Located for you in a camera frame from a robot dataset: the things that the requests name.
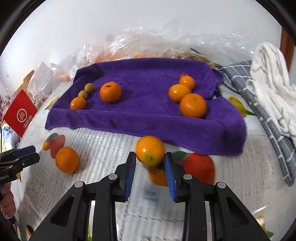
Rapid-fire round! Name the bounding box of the clear bag of oranges left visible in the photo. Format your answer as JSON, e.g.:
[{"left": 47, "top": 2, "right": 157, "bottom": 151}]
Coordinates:
[{"left": 55, "top": 43, "right": 104, "bottom": 82}]

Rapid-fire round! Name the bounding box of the yellow-green small fruit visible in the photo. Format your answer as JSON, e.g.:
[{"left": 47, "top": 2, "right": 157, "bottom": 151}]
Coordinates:
[
  {"left": 78, "top": 90, "right": 88, "bottom": 99},
  {"left": 84, "top": 83, "right": 96, "bottom": 93}
]

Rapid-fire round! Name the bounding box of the white striped towel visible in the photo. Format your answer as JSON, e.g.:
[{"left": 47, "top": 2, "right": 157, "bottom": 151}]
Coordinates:
[{"left": 247, "top": 43, "right": 295, "bottom": 144}]

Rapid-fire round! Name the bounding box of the person's left hand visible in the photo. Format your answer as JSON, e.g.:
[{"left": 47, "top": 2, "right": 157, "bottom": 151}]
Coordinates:
[{"left": 1, "top": 182, "right": 16, "bottom": 218}]

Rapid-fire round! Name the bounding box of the clear bag of kumquats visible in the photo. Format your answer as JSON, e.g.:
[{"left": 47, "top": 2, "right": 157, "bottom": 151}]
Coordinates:
[{"left": 105, "top": 18, "right": 254, "bottom": 68}]

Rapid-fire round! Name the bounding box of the large orange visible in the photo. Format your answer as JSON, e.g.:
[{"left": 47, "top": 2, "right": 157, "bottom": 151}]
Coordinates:
[
  {"left": 168, "top": 84, "right": 191, "bottom": 103},
  {"left": 99, "top": 81, "right": 122, "bottom": 103},
  {"left": 55, "top": 147, "right": 79, "bottom": 174}
]

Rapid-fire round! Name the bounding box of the purple towel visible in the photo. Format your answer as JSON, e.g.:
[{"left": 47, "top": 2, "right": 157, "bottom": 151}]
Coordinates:
[{"left": 45, "top": 58, "right": 246, "bottom": 156}]

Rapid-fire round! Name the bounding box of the wooden bed frame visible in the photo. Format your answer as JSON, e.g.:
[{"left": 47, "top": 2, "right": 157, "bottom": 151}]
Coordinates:
[{"left": 14, "top": 70, "right": 35, "bottom": 96}]

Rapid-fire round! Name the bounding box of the white plastic bag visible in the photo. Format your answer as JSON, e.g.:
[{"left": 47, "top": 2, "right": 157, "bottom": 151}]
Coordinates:
[{"left": 27, "top": 62, "right": 58, "bottom": 99}]

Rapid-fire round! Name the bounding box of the red paper bag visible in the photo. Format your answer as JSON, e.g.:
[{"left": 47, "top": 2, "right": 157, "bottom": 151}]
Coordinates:
[{"left": 4, "top": 90, "right": 38, "bottom": 138}]

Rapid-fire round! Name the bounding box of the fruit print tablecloth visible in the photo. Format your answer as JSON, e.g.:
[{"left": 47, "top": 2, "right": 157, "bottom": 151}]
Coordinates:
[{"left": 11, "top": 81, "right": 296, "bottom": 241}]

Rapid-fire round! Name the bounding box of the grey checked cloth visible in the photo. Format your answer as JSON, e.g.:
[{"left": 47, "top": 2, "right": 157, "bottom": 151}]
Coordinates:
[{"left": 220, "top": 60, "right": 295, "bottom": 187}]

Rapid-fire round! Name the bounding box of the small orange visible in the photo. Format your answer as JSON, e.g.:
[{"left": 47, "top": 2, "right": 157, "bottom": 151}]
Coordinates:
[
  {"left": 135, "top": 136, "right": 165, "bottom": 166},
  {"left": 180, "top": 93, "right": 207, "bottom": 118},
  {"left": 179, "top": 75, "right": 196, "bottom": 90},
  {"left": 70, "top": 97, "right": 86, "bottom": 110}
]

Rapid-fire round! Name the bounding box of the brown door frame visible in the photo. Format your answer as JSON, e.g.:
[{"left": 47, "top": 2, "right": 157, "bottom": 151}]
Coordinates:
[{"left": 280, "top": 28, "right": 295, "bottom": 71}]

